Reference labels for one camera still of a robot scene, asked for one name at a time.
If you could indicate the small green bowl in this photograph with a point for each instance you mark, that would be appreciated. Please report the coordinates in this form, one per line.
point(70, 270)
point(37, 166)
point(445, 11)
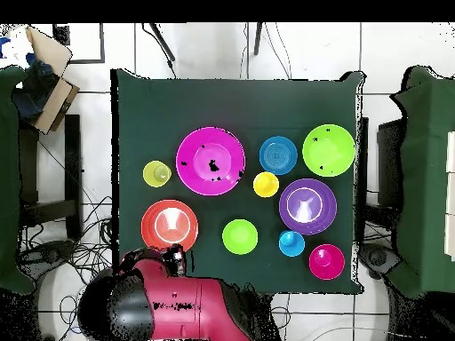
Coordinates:
point(240, 236)

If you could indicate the purple bowl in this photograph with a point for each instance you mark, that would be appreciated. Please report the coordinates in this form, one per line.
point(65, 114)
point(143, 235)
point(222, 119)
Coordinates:
point(291, 220)

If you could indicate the blue cup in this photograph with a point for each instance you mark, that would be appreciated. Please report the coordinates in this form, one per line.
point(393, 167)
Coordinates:
point(293, 247)

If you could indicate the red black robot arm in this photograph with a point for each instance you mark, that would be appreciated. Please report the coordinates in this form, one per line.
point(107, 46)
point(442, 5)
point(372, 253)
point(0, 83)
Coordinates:
point(213, 319)

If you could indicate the large pink bowl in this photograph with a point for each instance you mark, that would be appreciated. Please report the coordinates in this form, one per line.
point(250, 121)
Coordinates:
point(199, 177)

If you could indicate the orange-yellow cup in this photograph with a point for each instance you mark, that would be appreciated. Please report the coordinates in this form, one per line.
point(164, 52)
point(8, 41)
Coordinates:
point(266, 184)

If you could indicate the blue bowl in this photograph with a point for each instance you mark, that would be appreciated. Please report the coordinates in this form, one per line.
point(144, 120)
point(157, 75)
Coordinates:
point(278, 155)

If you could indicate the pale yellow translucent cup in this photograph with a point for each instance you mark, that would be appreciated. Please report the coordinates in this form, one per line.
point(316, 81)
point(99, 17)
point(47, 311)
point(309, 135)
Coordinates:
point(151, 174)

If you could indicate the orange bowl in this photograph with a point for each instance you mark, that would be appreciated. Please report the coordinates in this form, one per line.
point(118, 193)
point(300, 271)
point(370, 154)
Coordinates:
point(149, 227)

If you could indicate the dark green table cloth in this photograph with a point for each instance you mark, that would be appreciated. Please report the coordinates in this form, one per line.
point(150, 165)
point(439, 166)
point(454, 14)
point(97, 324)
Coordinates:
point(160, 106)

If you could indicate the large green bowl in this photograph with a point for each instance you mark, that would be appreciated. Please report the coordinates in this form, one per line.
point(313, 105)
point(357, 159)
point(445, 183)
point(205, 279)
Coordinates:
point(334, 152)

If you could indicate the small pink-red bowl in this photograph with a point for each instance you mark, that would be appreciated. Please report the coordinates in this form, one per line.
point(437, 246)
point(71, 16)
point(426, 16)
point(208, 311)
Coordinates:
point(330, 266)

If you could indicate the black tripod leg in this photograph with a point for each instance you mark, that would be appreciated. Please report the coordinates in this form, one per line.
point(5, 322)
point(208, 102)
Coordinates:
point(161, 41)
point(258, 39)

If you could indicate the black box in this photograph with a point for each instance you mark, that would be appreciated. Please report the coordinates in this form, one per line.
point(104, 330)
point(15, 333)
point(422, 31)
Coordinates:
point(389, 160)

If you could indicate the black grey floor stand base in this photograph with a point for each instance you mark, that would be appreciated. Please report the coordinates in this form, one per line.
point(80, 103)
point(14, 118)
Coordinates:
point(53, 252)
point(376, 257)

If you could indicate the green cloth side table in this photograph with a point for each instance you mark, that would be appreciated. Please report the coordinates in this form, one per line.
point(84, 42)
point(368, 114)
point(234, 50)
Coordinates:
point(426, 177)
point(7, 177)

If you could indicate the dark blue bag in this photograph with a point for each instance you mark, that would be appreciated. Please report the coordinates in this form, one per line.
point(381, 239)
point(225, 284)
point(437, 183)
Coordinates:
point(32, 96)

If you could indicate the white drawer unit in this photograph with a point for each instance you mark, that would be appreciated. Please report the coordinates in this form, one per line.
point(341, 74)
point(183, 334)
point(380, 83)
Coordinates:
point(451, 195)

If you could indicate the cardboard box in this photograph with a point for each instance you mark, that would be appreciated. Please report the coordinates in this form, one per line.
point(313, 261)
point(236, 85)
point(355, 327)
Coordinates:
point(46, 49)

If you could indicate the black stool frame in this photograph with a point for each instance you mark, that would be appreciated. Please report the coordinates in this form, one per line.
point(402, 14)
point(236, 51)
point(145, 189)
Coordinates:
point(73, 160)

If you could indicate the black floor frame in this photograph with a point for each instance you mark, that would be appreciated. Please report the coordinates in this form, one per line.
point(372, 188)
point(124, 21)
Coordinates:
point(102, 42)

